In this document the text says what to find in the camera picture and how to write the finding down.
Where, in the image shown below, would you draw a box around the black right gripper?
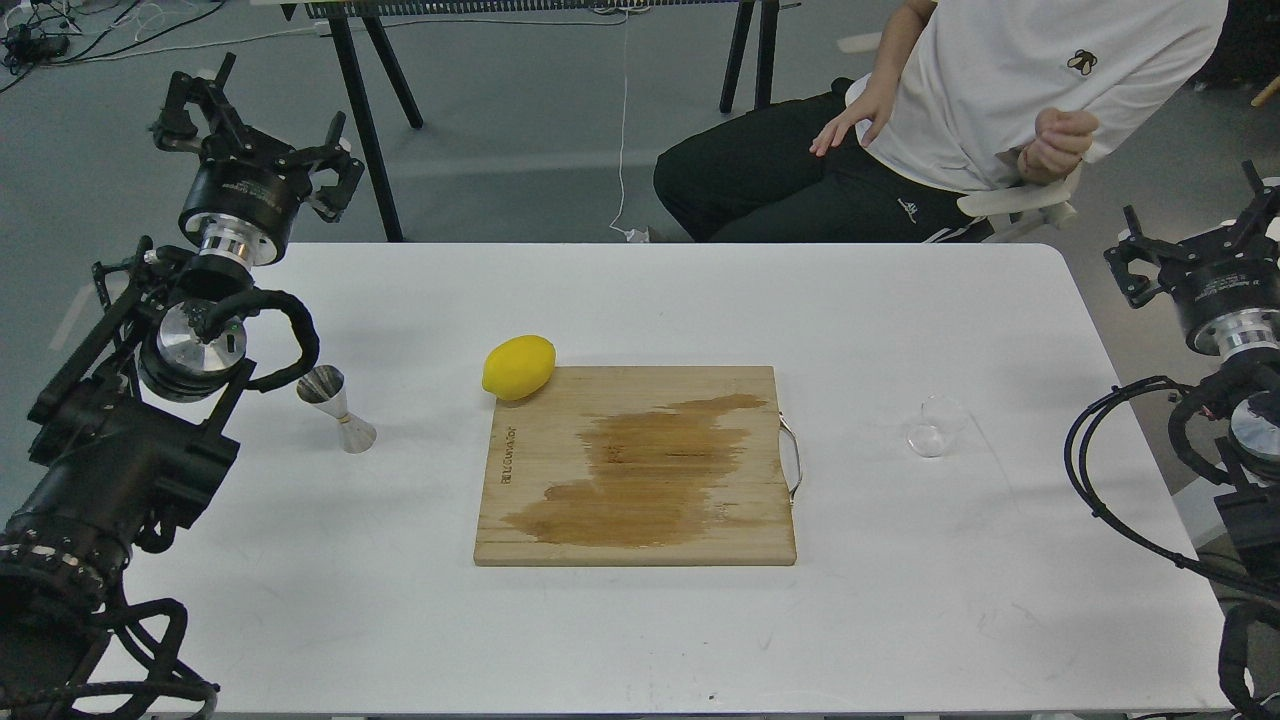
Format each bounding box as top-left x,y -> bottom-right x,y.
1103,160 -> 1279,356

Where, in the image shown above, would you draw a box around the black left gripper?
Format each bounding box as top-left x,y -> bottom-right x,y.
150,53 -> 365,268

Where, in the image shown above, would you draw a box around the steel jigger measuring cup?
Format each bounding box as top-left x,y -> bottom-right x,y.
296,365 -> 378,454

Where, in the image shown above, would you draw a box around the clear glass cup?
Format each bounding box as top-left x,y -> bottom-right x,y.
905,395 -> 972,459

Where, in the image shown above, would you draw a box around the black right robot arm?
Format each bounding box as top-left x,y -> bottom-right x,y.
1062,161 -> 1279,719

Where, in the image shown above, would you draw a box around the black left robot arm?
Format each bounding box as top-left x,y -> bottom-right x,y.
3,54 -> 364,719

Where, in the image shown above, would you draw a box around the black-legged background table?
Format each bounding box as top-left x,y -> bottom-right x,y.
250,0 -> 801,243

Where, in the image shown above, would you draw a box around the white chair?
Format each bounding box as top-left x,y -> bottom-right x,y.
957,164 -> 1084,243

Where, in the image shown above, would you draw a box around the seated person white shirt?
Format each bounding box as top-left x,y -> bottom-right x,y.
653,1 -> 1228,243

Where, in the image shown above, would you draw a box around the yellow lemon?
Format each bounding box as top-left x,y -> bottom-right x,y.
481,334 -> 557,402

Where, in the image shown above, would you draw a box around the wooden cutting board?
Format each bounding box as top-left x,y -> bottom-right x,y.
474,366 -> 797,568

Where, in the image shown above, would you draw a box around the black cables on floor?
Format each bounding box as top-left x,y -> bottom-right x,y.
0,0 -> 332,96

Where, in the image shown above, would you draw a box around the white hanging cable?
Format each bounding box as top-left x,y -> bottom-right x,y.
608,10 -> 652,243

